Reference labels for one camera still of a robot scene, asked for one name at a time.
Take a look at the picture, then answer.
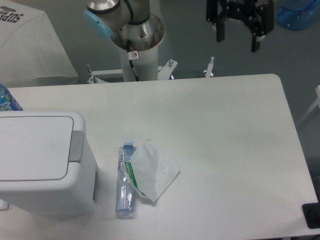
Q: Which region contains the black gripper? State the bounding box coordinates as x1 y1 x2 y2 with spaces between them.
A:
206 0 274 53

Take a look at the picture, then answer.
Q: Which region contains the white trash can body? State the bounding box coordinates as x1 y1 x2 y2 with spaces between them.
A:
0 111 99 216

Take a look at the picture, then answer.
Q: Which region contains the white trash can lid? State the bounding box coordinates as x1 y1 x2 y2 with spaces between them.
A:
0 115 86 182

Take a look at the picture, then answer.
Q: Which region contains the large blue water jug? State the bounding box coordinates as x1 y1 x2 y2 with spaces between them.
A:
276 0 320 31

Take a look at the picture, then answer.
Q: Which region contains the white green plastic wrapper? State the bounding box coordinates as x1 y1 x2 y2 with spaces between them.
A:
120 139 180 202

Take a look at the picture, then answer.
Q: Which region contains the black device at table corner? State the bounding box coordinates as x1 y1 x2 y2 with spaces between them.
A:
302 202 320 229

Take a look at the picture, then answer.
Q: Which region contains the empty clear plastic bottle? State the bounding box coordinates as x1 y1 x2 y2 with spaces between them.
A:
115 140 137 219

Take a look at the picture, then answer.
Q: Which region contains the white printed cardboard box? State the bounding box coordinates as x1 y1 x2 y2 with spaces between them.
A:
0 0 78 86

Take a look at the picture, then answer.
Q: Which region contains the blue labelled drink bottle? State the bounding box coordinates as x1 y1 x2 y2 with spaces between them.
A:
0 83 23 112

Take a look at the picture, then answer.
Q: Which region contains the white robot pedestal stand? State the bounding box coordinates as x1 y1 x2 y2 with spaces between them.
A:
86 39 216 85

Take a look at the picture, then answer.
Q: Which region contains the white frame at right edge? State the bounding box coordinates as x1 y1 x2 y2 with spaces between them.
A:
298 85 320 125

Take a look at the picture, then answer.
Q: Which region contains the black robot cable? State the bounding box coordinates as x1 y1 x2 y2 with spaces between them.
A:
126 39 140 82

